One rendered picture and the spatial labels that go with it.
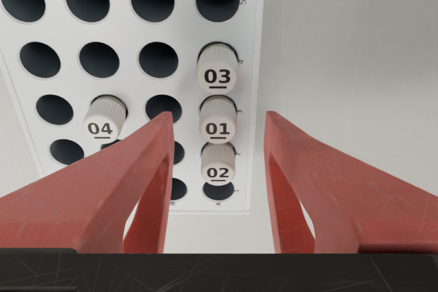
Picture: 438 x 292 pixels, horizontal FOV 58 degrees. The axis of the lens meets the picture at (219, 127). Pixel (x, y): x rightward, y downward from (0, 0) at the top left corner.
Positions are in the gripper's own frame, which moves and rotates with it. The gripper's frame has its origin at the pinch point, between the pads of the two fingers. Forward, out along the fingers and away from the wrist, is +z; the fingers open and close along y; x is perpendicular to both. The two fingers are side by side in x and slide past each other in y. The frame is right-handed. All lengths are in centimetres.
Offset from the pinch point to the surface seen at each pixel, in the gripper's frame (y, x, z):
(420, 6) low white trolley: -7.8, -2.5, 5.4
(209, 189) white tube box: 0.4, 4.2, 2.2
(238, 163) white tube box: -0.8, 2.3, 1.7
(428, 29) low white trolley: -8.4, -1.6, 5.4
